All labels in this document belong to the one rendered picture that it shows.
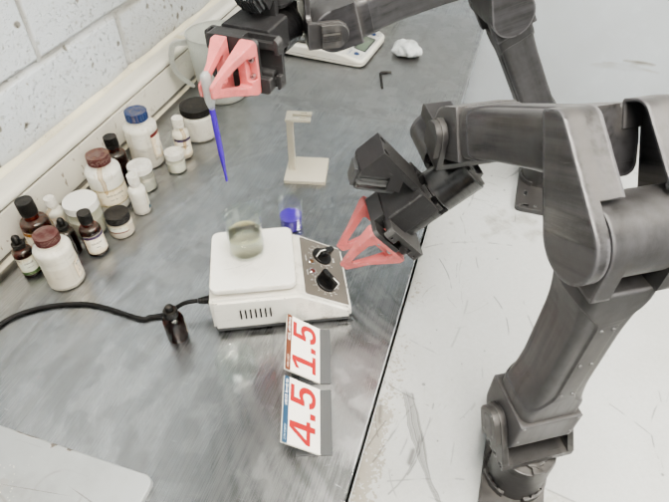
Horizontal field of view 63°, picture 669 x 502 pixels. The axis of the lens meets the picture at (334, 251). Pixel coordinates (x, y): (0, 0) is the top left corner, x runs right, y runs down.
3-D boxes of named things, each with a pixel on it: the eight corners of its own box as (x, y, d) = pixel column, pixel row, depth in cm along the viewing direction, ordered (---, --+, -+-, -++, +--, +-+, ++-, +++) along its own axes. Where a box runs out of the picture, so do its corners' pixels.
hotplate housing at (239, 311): (339, 259, 91) (340, 223, 86) (351, 321, 82) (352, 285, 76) (204, 271, 89) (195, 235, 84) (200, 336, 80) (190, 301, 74)
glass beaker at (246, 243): (245, 271, 78) (238, 228, 72) (221, 252, 80) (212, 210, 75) (277, 249, 81) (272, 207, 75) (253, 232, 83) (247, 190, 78)
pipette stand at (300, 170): (329, 160, 111) (328, 104, 102) (325, 185, 105) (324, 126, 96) (289, 159, 111) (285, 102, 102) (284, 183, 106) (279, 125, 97)
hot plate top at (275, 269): (291, 230, 85) (291, 225, 84) (297, 288, 76) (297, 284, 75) (212, 236, 83) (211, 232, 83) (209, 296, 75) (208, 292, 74)
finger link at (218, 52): (232, 70, 59) (273, 35, 65) (176, 60, 61) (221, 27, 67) (241, 125, 64) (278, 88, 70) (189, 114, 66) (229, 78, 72)
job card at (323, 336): (330, 331, 81) (330, 313, 78) (331, 384, 74) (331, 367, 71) (288, 331, 81) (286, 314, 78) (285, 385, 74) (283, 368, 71)
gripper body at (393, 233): (380, 238, 65) (432, 203, 62) (366, 185, 72) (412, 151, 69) (411, 264, 69) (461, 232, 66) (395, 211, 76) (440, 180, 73)
